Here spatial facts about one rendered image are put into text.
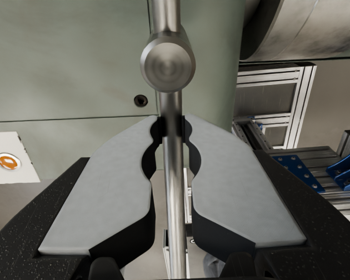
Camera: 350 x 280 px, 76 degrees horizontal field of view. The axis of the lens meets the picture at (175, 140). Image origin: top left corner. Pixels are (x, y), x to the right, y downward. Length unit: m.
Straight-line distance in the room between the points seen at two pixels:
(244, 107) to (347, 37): 1.14
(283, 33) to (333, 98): 1.67
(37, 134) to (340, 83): 1.84
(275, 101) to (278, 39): 1.21
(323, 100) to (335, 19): 1.62
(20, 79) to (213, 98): 0.19
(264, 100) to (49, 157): 1.32
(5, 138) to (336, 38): 0.40
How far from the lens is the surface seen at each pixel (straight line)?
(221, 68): 0.24
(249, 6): 0.33
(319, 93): 1.89
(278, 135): 1.64
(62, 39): 0.24
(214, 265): 0.61
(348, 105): 2.06
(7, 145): 0.32
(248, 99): 1.45
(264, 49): 0.33
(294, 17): 0.29
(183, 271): 0.18
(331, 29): 0.33
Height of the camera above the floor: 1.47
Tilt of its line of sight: 58 degrees down
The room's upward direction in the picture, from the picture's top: 178 degrees clockwise
